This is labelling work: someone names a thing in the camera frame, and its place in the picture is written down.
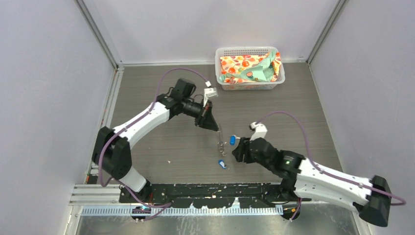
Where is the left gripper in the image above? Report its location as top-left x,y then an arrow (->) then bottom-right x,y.
182,98 -> 219,132

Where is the large metal keyring disc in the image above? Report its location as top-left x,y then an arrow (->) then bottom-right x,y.
217,125 -> 226,158

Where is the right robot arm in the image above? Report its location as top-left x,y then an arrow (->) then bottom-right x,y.
232,138 -> 392,227

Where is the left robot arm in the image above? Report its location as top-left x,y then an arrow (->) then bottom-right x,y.
92,78 -> 219,203

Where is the white plastic basket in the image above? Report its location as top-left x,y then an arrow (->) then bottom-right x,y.
215,47 -> 285,91

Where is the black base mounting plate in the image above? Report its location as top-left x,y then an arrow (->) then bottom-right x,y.
119,183 -> 299,209

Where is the floral patterned cloth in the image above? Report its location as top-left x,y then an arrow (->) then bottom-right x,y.
219,50 -> 282,84

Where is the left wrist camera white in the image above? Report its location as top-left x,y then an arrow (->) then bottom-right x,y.
203,81 -> 218,107

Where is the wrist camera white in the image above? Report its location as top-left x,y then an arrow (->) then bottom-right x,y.
250,122 -> 268,141
203,81 -> 218,107

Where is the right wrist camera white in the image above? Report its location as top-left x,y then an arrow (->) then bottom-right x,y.
250,122 -> 268,141

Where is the aluminium frame rail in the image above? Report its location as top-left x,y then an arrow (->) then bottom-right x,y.
69,181 -> 366,217

